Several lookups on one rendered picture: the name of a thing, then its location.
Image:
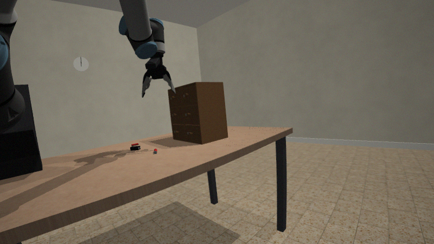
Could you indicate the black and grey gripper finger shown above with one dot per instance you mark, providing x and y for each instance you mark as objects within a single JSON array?
[
  {"x": 167, "y": 78},
  {"x": 146, "y": 82}
]

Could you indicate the dark brown wooden drawer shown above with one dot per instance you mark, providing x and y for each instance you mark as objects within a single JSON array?
[
  {"x": 178, "y": 131},
  {"x": 176, "y": 115},
  {"x": 193, "y": 133},
  {"x": 189, "y": 95},
  {"x": 192, "y": 114},
  {"x": 175, "y": 99}
]

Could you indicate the brown wooden chest of drawers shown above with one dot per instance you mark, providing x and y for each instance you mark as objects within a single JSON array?
[{"x": 211, "y": 111}]

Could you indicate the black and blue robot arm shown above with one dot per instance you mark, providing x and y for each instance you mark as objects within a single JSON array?
[{"x": 145, "y": 34}]

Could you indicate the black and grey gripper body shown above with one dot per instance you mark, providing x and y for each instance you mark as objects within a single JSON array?
[{"x": 157, "y": 73}]

